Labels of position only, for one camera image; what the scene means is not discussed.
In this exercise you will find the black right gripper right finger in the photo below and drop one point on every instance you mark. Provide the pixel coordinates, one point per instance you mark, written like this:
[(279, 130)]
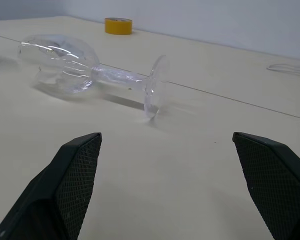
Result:
[(272, 180)]

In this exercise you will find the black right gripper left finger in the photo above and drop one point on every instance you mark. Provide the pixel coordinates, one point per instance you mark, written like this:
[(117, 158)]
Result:
[(52, 190)]

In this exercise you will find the clear wine glass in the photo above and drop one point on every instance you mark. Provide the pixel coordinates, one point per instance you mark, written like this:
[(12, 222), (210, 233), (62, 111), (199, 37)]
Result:
[(72, 67)]

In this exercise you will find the pink cloth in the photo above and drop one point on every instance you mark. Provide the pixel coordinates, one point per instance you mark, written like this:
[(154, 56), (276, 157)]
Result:
[(287, 68)]

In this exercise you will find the yellow tape roll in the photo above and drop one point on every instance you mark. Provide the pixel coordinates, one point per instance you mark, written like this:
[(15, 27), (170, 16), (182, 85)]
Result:
[(118, 27)]

